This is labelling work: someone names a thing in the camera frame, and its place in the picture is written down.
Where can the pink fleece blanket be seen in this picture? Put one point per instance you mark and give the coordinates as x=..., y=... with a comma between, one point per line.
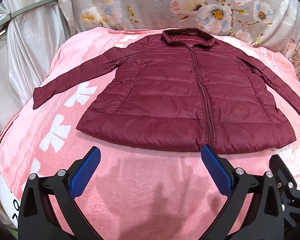
x=134, y=193

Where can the grey floral bedsheet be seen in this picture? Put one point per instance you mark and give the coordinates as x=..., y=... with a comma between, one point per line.
x=274, y=24

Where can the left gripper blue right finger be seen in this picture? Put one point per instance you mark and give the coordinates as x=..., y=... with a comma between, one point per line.
x=264, y=218

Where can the maroon puffer jacket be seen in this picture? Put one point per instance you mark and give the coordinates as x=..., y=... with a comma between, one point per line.
x=180, y=90

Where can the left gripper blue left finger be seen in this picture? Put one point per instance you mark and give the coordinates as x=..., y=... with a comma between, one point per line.
x=37, y=218

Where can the silver satin curtain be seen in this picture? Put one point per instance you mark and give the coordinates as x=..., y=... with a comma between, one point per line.
x=31, y=31

